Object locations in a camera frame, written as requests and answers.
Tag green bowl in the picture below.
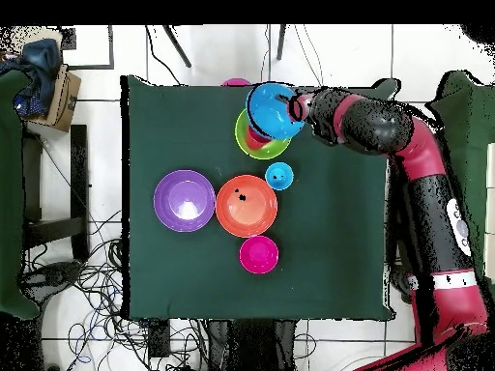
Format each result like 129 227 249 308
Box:
234 107 293 160

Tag black framed board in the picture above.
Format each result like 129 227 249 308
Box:
61 24 116 71

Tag small pink bowl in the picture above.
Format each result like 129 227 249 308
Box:
239 235 279 275

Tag black tripod leg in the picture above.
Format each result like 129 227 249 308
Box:
276 24 288 62
161 24 193 70

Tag floor cable tangle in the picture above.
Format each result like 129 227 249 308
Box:
22 210 208 371

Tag blue fabric bag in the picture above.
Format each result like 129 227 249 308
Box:
0 37 64 119

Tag green cloth side table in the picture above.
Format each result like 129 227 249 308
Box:
0 69 42 321
424 69 495 279

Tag cardboard box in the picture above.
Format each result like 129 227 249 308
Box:
28 63 83 133

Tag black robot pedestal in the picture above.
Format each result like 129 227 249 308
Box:
206 318 300 371

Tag blue cup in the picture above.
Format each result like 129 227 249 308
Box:
264 160 296 192

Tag black stool frame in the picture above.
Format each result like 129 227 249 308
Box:
21 124 91 263

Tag black power adapter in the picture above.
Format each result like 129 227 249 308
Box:
147 319 172 359

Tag blue bowl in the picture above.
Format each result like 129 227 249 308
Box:
246 81 306 141

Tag dark green table cloth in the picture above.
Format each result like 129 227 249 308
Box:
120 73 401 322

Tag purple bowl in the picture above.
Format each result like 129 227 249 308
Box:
153 169 217 234

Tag orange bowl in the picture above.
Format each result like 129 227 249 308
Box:
215 174 278 239

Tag red cup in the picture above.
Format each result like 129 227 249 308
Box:
245 125 272 151

